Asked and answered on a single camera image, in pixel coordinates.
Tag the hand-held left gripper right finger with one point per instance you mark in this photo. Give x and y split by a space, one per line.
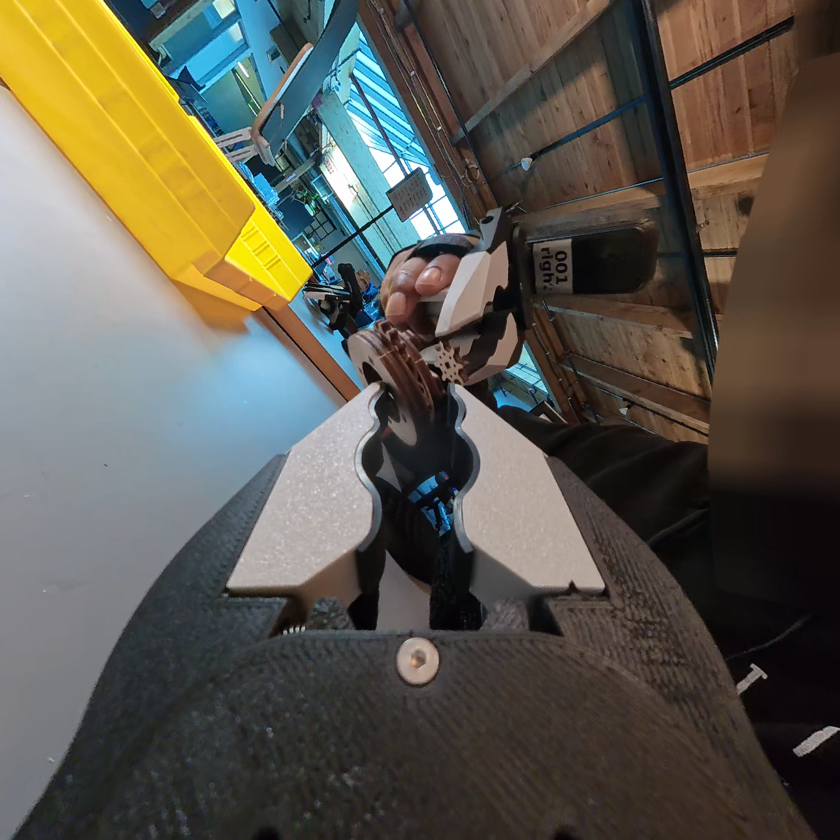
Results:
525 525

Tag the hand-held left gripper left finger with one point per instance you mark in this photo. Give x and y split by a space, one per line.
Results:
308 512

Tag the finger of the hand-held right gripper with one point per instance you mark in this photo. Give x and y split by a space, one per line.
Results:
472 289
502 348

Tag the small white gear piece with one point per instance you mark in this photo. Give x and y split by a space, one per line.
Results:
453 363

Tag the brown wooden gear assembly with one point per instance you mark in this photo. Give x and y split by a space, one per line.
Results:
400 374

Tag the white desk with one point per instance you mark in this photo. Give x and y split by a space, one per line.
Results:
131 426

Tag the person's right hand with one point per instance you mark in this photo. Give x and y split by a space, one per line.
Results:
413 279

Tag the sign on black pole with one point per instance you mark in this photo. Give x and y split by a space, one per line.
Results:
408 191

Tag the black and white device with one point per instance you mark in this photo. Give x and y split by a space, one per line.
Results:
325 305

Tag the black monitor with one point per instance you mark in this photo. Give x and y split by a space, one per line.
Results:
308 72

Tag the large yellow plastic bin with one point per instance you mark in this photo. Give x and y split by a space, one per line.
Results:
111 111

